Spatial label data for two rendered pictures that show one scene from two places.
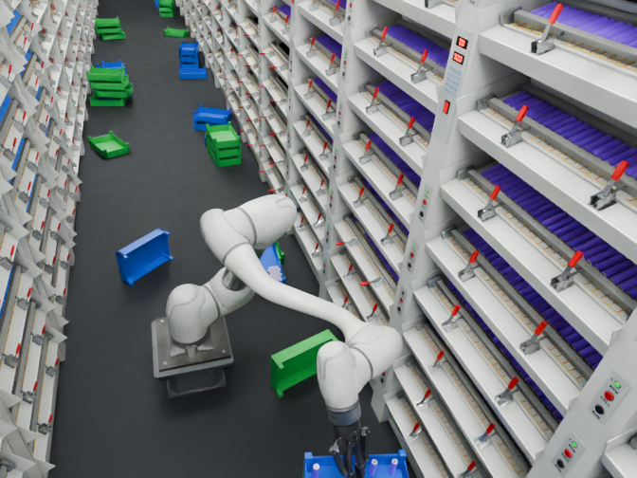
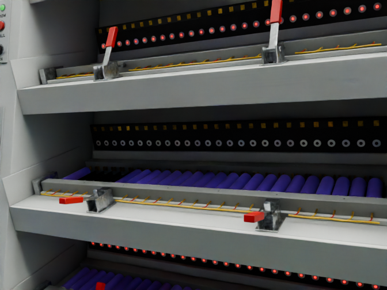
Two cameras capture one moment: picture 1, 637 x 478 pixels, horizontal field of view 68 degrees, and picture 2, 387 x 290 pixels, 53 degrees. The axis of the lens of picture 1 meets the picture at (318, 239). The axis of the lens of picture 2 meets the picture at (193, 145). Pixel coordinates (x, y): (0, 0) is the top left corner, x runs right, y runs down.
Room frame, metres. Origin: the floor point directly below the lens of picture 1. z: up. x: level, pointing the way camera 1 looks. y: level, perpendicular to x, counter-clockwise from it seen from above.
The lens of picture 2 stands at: (1.12, 0.14, 0.63)
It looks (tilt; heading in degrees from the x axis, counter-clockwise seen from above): 4 degrees up; 319
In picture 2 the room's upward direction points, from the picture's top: 2 degrees clockwise
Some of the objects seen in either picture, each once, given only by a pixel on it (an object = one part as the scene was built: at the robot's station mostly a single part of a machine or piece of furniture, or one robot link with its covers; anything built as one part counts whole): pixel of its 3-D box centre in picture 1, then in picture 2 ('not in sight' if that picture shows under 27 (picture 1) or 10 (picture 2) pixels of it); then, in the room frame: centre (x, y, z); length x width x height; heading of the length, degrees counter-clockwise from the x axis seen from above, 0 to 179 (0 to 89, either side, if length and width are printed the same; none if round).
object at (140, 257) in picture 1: (146, 256); not in sight; (2.02, 0.95, 0.10); 0.30 x 0.08 x 0.20; 149
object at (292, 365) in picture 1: (303, 362); not in sight; (1.38, 0.02, 0.10); 0.30 x 0.08 x 0.20; 127
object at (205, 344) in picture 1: (190, 337); not in sight; (1.34, 0.50, 0.24); 0.22 x 0.18 x 0.06; 18
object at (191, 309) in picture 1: (189, 309); not in sight; (1.37, 0.50, 0.38); 0.18 x 0.16 x 0.22; 134
